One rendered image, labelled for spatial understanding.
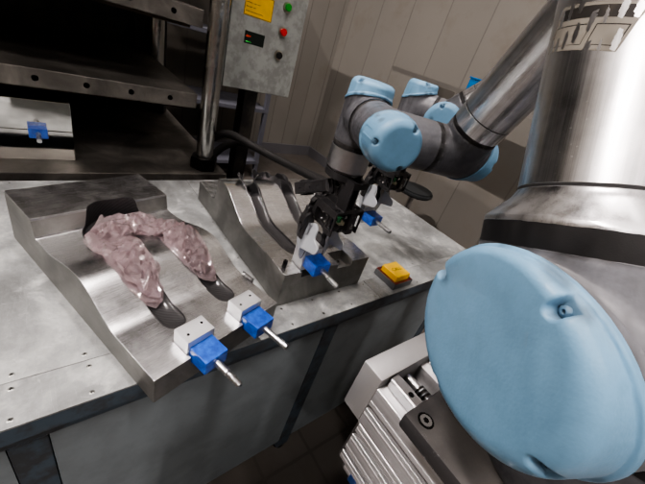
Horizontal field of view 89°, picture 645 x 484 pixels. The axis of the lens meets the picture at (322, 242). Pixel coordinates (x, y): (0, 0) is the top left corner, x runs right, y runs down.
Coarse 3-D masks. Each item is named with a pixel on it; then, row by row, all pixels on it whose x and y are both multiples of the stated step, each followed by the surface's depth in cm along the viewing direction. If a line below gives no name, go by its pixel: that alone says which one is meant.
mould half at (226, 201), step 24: (216, 192) 91; (240, 192) 86; (264, 192) 91; (216, 216) 93; (240, 216) 83; (288, 216) 91; (240, 240) 83; (264, 240) 78; (264, 264) 75; (288, 264) 72; (336, 264) 78; (360, 264) 84; (264, 288) 76; (288, 288) 72; (312, 288) 78
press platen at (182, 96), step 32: (0, 32) 108; (32, 32) 121; (64, 32) 138; (0, 64) 83; (32, 64) 89; (64, 64) 98; (96, 64) 109; (128, 64) 122; (160, 64) 139; (128, 96) 103; (160, 96) 108; (192, 96) 114
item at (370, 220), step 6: (366, 210) 95; (372, 210) 97; (366, 216) 95; (372, 216) 93; (378, 216) 95; (360, 222) 97; (366, 222) 95; (372, 222) 93; (378, 222) 94; (384, 228) 92
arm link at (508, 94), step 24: (552, 0) 34; (552, 24) 34; (528, 48) 36; (504, 72) 39; (528, 72) 37; (480, 96) 42; (504, 96) 40; (528, 96) 39; (456, 120) 46; (480, 120) 43; (504, 120) 42; (456, 144) 47; (480, 144) 45; (432, 168) 49; (456, 168) 49; (480, 168) 49
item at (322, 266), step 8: (296, 248) 72; (320, 248) 72; (296, 256) 72; (304, 256) 70; (312, 256) 71; (320, 256) 71; (296, 264) 73; (304, 264) 71; (312, 264) 69; (320, 264) 69; (328, 264) 70; (312, 272) 69; (320, 272) 70; (328, 280) 68; (336, 288) 67
